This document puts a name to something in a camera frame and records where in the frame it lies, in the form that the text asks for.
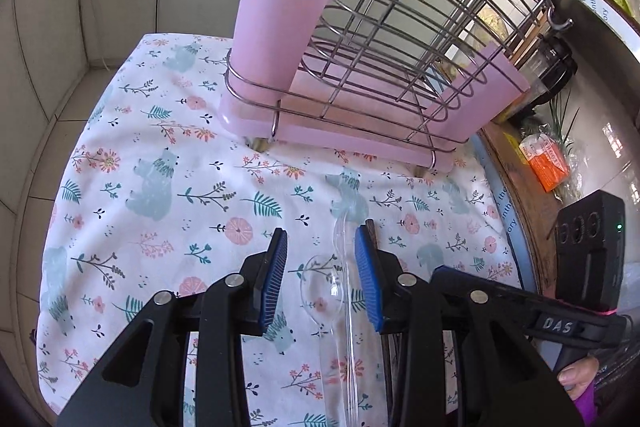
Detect metal wire utensil rack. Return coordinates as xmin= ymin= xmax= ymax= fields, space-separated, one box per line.
xmin=223 ymin=0 xmax=576 ymax=170

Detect pink drip tray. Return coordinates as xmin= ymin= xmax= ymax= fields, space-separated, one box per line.
xmin=218 ymin=66 xmax=457 ymax=172

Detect brown chopstick on cloth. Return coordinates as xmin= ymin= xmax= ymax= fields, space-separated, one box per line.
xmin=381 ymin=253 xmax=401 ymax=426

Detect pink cup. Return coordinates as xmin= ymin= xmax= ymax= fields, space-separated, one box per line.
xmin=426 ymin=42 xmax=530 ymax=150
xmin=229 ymin=0 xmax=329 ymax=104

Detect black blender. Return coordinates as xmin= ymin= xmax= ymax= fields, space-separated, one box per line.
xmin=518 ymin=35 xmax=577 ymax=110

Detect pink cup left side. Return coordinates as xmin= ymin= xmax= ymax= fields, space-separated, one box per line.
xmin=229 ymin=0 xmax=329 ymax=104

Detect right hand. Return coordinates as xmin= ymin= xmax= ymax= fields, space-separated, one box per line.
xmin=556 ymin=355 xmax=600 ymax=401

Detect green onions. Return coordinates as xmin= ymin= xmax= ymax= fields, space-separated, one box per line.
xmin=520 ymin=93 xmax=579 ymax=190

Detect cardboard box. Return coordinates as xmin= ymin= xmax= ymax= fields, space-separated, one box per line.
xmin=478 ymin=122 xmax=560 ymax=296

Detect clear plastic spoon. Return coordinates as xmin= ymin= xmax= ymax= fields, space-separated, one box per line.
xmin=299 ymin=215 xmax=359 ymax=426

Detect floral bear tablecloth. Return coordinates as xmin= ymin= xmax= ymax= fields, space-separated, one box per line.
xmin=37 ymin=34 xmax=520 ymax=426

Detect orange packaged food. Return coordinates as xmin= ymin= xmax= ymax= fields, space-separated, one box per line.
xmin=518 ymin=133 xmax=570 ymax=193

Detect black tracking camera box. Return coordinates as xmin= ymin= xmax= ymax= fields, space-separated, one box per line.
xmin=554 ymin=190 xmax=625 ymax=314

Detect clear container of vegetables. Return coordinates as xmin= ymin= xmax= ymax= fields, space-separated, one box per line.
xmin=438 ymin=5 xmax=509 ymax=80

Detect pink cup right side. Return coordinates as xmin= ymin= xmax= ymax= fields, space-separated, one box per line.
xmin=426 ymin=42 xmax=530 ymax=150

